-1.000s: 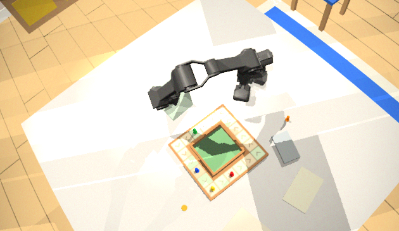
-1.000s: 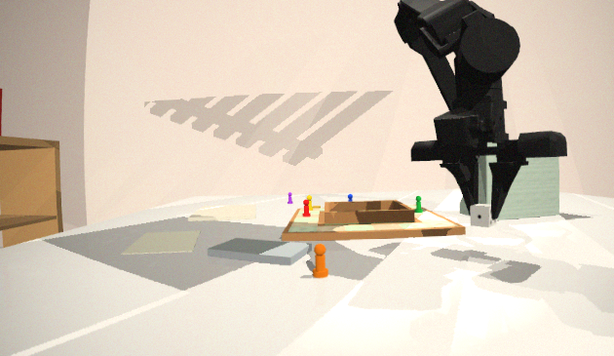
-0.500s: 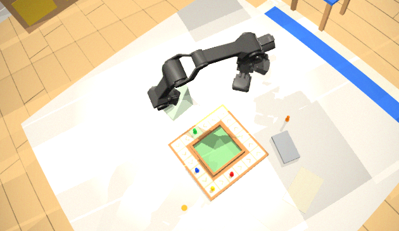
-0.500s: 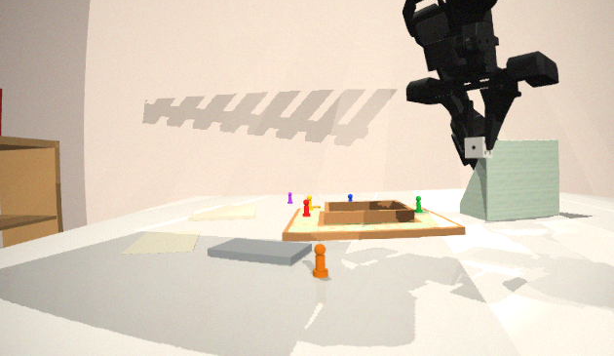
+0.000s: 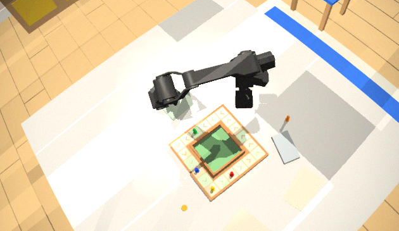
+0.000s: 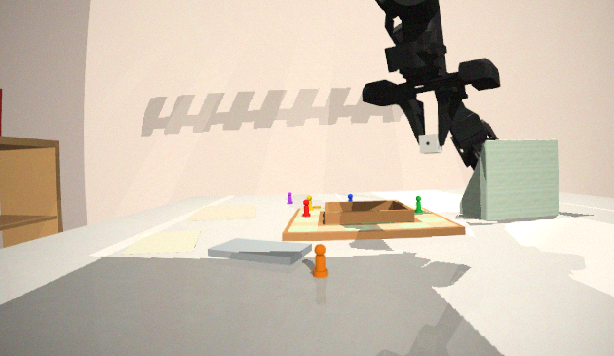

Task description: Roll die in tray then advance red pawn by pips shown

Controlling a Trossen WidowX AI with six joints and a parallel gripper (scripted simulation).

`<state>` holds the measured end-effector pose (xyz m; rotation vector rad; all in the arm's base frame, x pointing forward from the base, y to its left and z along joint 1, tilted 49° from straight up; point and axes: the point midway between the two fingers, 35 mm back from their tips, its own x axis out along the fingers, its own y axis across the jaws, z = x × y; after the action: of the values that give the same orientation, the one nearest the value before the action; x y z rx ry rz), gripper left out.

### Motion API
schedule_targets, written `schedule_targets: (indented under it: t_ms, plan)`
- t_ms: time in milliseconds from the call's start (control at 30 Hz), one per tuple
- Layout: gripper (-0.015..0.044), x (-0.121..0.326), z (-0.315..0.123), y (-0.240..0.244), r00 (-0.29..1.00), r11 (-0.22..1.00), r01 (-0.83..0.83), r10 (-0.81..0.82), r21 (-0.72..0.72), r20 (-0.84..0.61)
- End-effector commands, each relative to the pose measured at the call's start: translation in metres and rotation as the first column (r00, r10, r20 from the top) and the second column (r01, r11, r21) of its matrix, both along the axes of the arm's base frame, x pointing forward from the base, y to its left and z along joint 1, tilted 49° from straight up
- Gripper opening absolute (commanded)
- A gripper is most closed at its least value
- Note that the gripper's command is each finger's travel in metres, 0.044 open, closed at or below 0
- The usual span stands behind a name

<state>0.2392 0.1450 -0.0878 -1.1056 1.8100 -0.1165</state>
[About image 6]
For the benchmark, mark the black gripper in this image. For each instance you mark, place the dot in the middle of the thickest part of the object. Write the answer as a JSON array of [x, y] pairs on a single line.
[[451, 89]]

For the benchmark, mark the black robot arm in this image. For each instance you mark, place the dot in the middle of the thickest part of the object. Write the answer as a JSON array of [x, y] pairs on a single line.
[[469, 132]]

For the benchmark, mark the orange pawn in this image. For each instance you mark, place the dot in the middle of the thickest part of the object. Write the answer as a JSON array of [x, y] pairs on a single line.
[[320, 271]]

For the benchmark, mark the red pawn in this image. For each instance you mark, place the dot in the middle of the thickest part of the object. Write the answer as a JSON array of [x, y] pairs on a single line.
[[306, 209]]

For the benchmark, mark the white die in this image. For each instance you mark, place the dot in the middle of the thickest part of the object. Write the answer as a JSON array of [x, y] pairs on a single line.
[[430, 144]]

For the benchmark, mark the orange board border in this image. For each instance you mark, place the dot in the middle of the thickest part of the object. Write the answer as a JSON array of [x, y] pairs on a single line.
[[377, 234]]

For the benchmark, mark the green pawn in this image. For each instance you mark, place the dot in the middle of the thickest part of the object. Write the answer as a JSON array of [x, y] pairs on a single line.
[[418, 205]]

